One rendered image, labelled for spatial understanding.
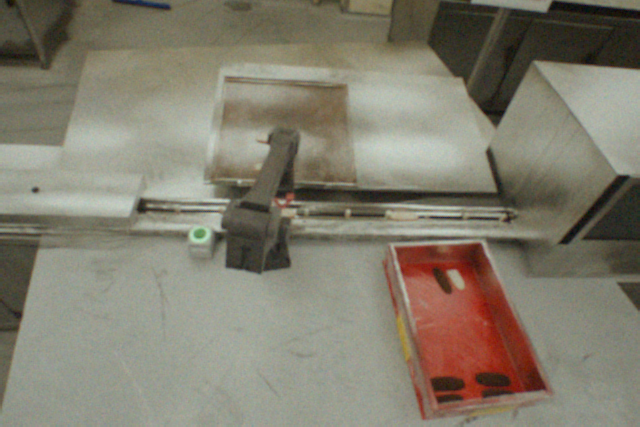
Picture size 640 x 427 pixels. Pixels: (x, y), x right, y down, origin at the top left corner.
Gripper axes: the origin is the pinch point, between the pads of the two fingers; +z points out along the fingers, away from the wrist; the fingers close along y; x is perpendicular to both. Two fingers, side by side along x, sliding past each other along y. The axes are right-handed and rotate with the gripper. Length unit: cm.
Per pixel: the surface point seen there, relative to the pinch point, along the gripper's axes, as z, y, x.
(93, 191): 1, 1, 58
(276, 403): 12, -58, 0
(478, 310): 11, -33, -60
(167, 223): 6.8, -6.3, 35.3
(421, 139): 0, 33, -53
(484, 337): 11, -41, -59
